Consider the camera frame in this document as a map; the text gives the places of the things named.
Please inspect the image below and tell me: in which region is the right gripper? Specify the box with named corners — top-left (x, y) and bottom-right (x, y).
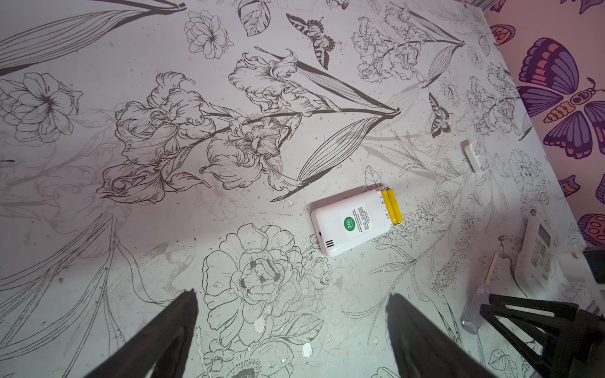
top-left (480, 247), bottom-right (604, 377)

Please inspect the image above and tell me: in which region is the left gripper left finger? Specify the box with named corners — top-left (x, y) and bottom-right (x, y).
top-left (88, 290), bottom-right (199, 377)

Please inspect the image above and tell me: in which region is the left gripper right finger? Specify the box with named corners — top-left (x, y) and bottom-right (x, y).
top-left (386, 294), bottom-right (493, 378)

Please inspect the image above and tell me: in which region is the clear handled screwdriver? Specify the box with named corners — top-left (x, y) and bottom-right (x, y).
top-left (460, 253), bottom-right (499, 335)

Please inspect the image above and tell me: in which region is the white remote with display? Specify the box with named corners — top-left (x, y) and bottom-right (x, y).
top-left (514, 215), bottom-right (557, 299)

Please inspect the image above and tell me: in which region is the white remote with green sticker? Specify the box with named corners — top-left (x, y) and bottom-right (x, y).
top-left (310, 187), bottom-right (401, 257)

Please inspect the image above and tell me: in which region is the white battery cover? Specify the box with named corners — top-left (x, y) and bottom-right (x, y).
top-left (462, 140), bottom-right (485, 173)

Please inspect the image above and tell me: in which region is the yellow battery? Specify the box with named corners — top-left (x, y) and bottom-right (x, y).
top-left (381, 190), bottom-right (400, 225)
top-left (387, 189), bottom-right (403, 224)

